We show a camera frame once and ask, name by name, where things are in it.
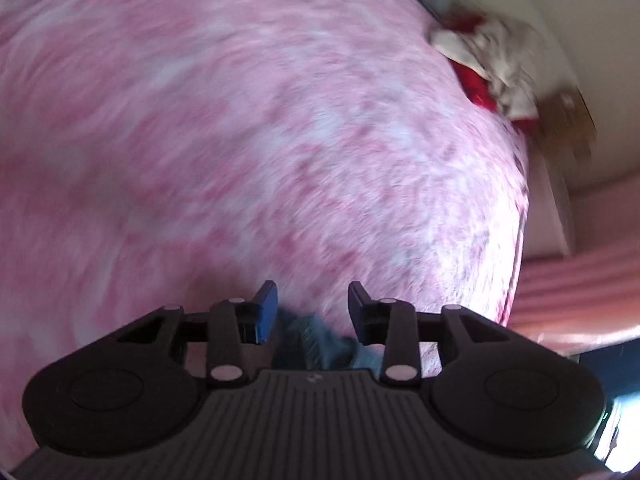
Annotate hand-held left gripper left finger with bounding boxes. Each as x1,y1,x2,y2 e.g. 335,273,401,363
116,280,279,389

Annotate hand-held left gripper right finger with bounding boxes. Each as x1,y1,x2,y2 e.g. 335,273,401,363
347,281,516,389

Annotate blue denim jeans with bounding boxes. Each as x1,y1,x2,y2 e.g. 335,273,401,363
272,309,387,372

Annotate pink striped bed sheet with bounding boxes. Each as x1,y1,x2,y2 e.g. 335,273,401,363
500,244,640,358

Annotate pink fluffy blanket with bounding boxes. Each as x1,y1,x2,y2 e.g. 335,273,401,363
0,0,532,466

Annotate red and white cloth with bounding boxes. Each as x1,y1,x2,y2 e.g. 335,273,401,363
429,12,548,135

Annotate cardboard box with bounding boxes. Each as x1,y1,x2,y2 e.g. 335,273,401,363
529,82,601,257

